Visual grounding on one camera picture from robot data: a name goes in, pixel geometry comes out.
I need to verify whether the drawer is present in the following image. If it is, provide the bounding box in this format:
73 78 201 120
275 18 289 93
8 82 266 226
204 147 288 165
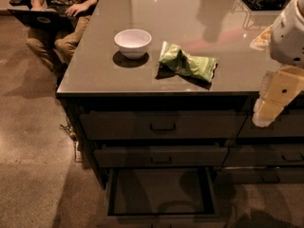
100 167 225 228
213 167 304 184
93 144 228 167
80 110 246 140
223 144 304 167
238 109 304 138

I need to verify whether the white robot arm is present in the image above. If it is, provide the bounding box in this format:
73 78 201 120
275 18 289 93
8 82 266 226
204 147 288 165
250 0 304 127

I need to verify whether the green chip bag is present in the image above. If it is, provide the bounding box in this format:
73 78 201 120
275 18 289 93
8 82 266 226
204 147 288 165
159 42 217 83

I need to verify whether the dark counter cabinet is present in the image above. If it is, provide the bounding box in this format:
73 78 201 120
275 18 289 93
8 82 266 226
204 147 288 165
58 0 303 184

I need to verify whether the white bowl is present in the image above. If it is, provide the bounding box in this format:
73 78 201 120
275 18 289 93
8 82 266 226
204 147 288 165
114 28 152 60

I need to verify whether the seated person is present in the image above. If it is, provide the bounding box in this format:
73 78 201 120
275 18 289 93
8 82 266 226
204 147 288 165
27 0 98 78

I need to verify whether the black laptop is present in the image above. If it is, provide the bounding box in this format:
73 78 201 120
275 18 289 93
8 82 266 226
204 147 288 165
8 9 78 31

